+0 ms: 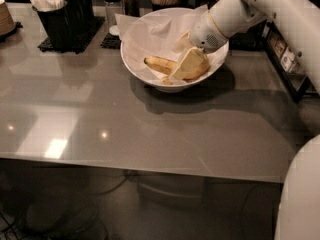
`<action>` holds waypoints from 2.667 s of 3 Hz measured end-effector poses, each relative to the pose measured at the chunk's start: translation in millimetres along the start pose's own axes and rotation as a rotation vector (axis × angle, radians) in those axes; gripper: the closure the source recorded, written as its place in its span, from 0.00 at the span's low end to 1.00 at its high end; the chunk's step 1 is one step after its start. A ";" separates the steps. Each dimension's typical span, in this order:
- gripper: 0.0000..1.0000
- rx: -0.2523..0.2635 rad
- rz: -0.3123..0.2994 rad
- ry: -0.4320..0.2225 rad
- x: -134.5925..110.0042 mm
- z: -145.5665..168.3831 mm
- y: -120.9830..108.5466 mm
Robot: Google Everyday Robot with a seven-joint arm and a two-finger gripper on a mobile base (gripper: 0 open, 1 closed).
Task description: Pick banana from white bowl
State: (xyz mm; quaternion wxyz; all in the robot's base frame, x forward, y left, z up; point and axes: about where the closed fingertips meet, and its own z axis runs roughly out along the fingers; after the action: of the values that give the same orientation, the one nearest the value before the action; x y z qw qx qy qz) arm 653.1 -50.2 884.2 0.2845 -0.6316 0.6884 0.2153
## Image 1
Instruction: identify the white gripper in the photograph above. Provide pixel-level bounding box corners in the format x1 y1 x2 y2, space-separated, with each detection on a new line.
169 11 228 80

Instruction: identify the yellow banana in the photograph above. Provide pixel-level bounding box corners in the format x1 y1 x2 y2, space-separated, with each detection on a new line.
161 77 173 85
143 55 211 82

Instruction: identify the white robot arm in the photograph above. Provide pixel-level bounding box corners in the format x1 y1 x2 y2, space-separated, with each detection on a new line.
174 0 320 240

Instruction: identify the white bowl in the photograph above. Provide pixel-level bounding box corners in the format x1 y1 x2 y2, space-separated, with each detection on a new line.
120 7 230 94

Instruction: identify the white paper liner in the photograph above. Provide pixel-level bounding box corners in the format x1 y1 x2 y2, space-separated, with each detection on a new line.
115 4 228 84

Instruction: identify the brown napkin dispenser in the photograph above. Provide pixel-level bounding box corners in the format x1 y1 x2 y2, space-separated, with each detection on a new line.
229 21 266 51

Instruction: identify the small black rubber mat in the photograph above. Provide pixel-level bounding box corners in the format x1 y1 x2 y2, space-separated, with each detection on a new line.
100 33 121 49

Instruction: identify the salt shaker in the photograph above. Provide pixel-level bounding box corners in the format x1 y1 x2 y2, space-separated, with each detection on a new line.
104 0 123 36

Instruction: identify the black condiment packet rack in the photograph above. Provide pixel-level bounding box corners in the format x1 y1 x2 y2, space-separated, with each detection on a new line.
264 22 316 102

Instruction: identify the rear black cutlery holder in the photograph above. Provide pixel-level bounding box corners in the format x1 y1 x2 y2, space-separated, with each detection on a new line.
80 0 94 23

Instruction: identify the black cutlery holder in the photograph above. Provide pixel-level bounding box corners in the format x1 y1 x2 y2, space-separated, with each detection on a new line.
80 0 94 23
34 0 81 36

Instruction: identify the front black cutlery holder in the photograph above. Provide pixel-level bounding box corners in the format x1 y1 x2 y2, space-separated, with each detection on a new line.
34 0 81 36

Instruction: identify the brown paper cup stack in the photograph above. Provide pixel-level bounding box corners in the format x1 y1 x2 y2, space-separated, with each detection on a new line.
0 0 16 36

